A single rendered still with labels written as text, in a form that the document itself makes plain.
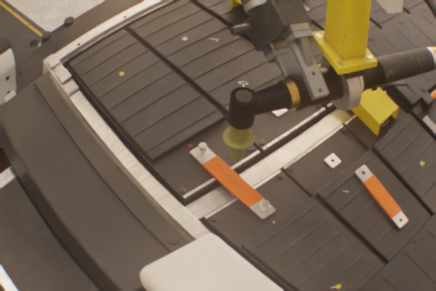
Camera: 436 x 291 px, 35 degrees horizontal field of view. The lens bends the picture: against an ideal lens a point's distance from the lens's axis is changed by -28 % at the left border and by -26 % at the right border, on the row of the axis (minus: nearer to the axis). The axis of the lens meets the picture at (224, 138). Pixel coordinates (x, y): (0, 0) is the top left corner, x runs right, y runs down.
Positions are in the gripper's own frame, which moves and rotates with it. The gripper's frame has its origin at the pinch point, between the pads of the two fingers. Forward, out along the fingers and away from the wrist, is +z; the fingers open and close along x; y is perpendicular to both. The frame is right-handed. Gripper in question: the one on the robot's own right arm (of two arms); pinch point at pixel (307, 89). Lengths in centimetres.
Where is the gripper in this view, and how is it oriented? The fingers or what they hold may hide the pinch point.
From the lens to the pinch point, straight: 118.0
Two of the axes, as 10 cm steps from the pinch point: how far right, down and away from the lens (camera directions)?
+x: 2.8, -2.3, -9.3
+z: 3.3, 9.3, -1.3
